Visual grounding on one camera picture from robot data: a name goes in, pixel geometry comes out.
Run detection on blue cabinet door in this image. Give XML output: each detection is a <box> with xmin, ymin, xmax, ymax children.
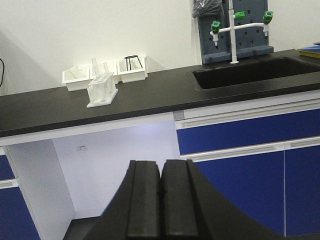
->
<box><xmin>196</xmin><ymin>151</ymin><xmax>285</xmax><ymax>235</ymax></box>
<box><xmin>284</xmin><ymin>145</ymin><xmax>320</xmax><ymax>237</ymax></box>

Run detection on white storage bin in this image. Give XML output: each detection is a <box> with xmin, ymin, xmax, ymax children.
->
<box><xmin>62</xmin><ymin>65</ymin><xmax>91</xmax><ymax>92</ymax></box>
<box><xmin>90</xmin><ymin>61</ymin><xmax>120</xmax><ymax>84</ymax></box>
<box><xmin>116</xmin><ymin>55</ymin><xmax>148</xmax><ymax>83</ymax></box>

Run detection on blue-grey pegboard drying rack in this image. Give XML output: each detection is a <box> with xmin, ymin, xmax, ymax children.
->
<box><xmin>195</xmin><ymin>0</ymin><xmax>274</xmax><ymax>64</ymax></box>

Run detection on right white storage bin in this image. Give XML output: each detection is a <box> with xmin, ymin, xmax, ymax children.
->
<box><xmin>116</xmin><ymin>55</ymin><xmax>148</xmax><ymax>83</ymax></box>

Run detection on blue cabinet door left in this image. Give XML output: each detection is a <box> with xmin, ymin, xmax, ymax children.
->
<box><xmin>196</xmin><ymin>151</ymin><xmax>285</xmax><ymax>235</ymax></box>

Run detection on short clear test tube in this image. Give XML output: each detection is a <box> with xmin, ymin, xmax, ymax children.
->
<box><xmin>103</xmin><ymin>62</ymin><xmax>110</xmax><ymax>73</ymax></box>

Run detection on blue cabinet drawer front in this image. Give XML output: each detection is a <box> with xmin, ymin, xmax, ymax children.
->
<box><xmin>176</xmin><ymin>109</ymin><xmax>320</xmax><ymax>155</ymax></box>

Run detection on middle white storage bin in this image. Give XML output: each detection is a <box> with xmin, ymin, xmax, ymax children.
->
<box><xmin>90</xmin><ymin>61</ymin><xmax>120</xmax><ymax>84</ymax></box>

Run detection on white lab faucet green knobs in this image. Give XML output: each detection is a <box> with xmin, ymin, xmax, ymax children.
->
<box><xmin>209</xmin><ymin>0</ymin><xmax>274</xmax><ymax>64</ymax></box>

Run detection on blue cabinet door right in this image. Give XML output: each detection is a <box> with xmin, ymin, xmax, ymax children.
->
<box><xmin>284</xmin><ymin>145</ymin><xmax>320</xmax><ymax>237</ymax></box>

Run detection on left white storage bin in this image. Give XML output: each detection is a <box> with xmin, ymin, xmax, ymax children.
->
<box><xmin>62</xmin><ymin>65</ymin><xmax>91</xmax><ymax>92</ymax></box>

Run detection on yellow tray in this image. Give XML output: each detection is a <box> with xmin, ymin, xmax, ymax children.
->
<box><xmin>296</xmin><ymin>44</ymin><xmax>320</xmax><ymax>59</ymax></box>

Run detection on white test tube rack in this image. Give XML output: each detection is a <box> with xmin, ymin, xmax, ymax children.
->
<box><xmin>86</xmin><ymin>72</ymin><xmax>118</xmax><ymax>108</ymax></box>

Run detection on white wall outlet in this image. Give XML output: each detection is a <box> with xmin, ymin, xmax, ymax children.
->
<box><xmin>77</xmin><ymin>145</ymin><xmax>87</xmax><ymax>152</ymax></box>

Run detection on tall clear test tube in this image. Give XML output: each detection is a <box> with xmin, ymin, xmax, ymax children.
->
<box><xmin>91</xmin><ymin>58</ymin><xmax>100</xmax><ymax>78</ymax></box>

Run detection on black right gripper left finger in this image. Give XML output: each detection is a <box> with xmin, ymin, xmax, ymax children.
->
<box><xmin>64</xmin><ymin>160</ymin><xmax>160</xmax><ymax>240</ymax></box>

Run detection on blue left cabinet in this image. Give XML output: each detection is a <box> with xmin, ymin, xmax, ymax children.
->
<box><xmin>0</xmin><ymin>148</ymin><xmax>40</xmax><ymax>240</ymax></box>

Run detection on black lab sink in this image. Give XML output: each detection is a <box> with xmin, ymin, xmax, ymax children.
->
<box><xmin>192</xmin><ymin>57</ymin><xmax>320</xmax><ymax>90</ymax></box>

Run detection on black wire tripod stand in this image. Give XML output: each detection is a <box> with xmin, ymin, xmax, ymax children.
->
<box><xmin>124</xmin><ymin>55</ymin><xmax>143</xmax><ymax>71</ymax></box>

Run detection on plastic bag of black pegs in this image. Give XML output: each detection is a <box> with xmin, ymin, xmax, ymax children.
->
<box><xmin>192</xmin><ymin>0</ymin><xmax>224</xmax><ymax>18</ymax></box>

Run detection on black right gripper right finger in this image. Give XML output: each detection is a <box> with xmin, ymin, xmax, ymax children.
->
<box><xmin>160</xmin><ymin>159</ymin><xmax>284</xmax><ymax>240</ymax></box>

